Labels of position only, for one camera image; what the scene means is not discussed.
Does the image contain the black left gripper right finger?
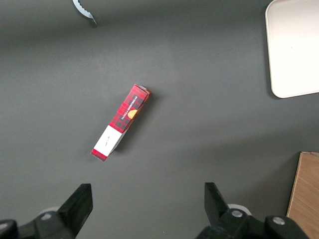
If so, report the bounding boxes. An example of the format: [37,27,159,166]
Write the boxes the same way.
[204,182,230,226]

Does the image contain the wooden drawer cabinet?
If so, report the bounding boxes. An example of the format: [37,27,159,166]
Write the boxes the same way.
[286,151,319,239]

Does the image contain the beige plastic tray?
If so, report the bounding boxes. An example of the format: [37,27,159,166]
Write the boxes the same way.
[265,0,319,99]

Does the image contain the red plaid shortbread box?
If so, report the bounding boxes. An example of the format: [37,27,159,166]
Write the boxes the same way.
[90,84,153,163]

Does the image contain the white serrated strip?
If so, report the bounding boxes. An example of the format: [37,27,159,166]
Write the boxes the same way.
[72,0,98,27]

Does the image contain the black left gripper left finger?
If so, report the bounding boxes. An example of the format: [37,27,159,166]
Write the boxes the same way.
[57,183,94,237]

